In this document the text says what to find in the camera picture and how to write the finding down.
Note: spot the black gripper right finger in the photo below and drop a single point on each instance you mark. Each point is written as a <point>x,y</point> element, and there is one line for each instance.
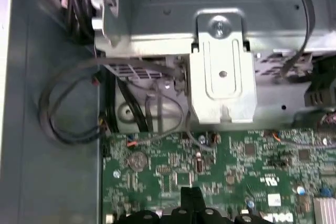
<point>198,200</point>

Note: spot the silver cage bracket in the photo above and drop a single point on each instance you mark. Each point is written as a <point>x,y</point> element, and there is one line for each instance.
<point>223,90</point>

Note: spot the green motherboard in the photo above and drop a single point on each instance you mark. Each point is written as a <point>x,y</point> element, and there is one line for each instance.
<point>236,161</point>

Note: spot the silver finned heatsink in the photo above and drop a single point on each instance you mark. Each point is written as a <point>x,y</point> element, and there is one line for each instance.
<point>325,208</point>

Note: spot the silver coin battery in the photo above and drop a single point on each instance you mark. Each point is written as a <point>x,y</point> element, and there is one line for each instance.
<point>137,161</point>

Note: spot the black silver PC case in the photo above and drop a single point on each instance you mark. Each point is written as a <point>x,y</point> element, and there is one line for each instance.
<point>52,155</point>

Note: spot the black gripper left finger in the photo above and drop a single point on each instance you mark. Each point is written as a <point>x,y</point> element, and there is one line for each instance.
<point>187,200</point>

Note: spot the silver metal drive cage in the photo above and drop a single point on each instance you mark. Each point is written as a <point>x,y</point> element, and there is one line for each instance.
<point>183,3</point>

